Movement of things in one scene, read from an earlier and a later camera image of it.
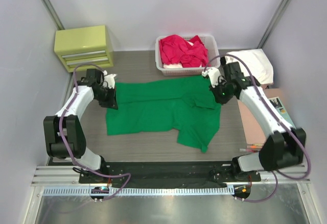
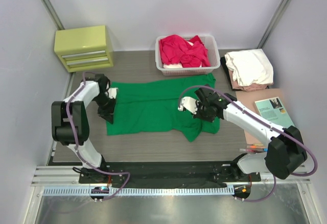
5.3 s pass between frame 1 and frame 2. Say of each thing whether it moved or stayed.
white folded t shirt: stayed
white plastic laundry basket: stayed
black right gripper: moved
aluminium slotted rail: stayed
